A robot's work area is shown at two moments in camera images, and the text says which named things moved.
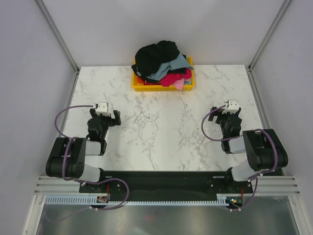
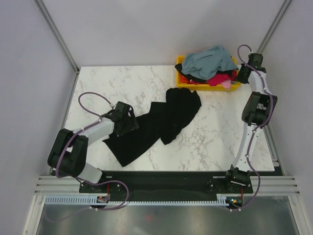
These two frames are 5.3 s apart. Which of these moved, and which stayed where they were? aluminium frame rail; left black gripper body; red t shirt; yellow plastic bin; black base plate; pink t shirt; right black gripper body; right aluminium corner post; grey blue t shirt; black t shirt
Moved: right black gripper body; black t shirt; red t shirt; pink t shirt; grey blue t shirt; left black gripper body; yellow plastic bin
Stayed: aluminium frame rail; right aluminium corner post; black base plate
